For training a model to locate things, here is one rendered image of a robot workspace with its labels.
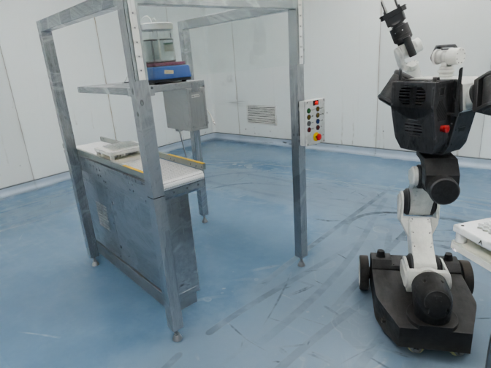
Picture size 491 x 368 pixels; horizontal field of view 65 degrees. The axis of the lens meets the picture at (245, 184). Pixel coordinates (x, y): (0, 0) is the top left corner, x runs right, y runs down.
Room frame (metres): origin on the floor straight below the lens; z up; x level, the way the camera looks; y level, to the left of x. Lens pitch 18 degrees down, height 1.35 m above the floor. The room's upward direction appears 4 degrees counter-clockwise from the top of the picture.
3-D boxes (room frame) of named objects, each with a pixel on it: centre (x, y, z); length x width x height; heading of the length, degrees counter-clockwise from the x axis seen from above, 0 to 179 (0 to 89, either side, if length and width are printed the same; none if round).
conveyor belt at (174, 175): (2.29, 0.74, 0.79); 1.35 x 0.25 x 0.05; 40
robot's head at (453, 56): (1.63, -0.86, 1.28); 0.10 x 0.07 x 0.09; 30
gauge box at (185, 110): (1.93, 0.27, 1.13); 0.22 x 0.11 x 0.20; 40
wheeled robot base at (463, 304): (1.66, -0.85, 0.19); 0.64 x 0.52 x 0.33; 166
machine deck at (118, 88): (1.99, 0.50, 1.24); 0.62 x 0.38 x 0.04; 40
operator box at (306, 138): (2.25, -0.41, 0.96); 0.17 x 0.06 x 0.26; 130
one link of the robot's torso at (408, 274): (1.63, -0.84, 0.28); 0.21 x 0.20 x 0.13; 166
